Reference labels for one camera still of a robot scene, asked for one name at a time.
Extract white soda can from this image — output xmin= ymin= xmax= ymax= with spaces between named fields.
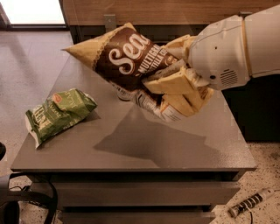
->
xmin=116 ymin=87 xmax=134 ymax=102

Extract left metal bracket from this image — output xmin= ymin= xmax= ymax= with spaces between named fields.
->
xmin=104 ymin=14 xmax=116 ymax=32

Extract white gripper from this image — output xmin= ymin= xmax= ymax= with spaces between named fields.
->
xmin=143 ymin=16 xmax=250 ymax=116

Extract brown multigrain chip bag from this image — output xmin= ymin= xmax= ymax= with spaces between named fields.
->
xmin=66 ymin=23 xmax=183 ymax=122

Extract white power strip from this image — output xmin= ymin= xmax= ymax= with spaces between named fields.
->
xmin=228 ymin=188 xmax=275 ymax=218

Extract green jalapeno chip bag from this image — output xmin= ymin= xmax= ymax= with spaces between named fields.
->
xmin=24 ymin=88 xmax=97 ymax=148

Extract black chair base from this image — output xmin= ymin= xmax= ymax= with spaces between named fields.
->
xmin=0 ymin=172 xmax=58 ymax=224

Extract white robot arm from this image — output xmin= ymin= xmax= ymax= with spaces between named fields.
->
xmin=143 ymin=5 xmax=280 ymax=121

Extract grey drawer cabinet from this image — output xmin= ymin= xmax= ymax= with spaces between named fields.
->
xmin=11 ymin=58 xmax=256 ymax=224

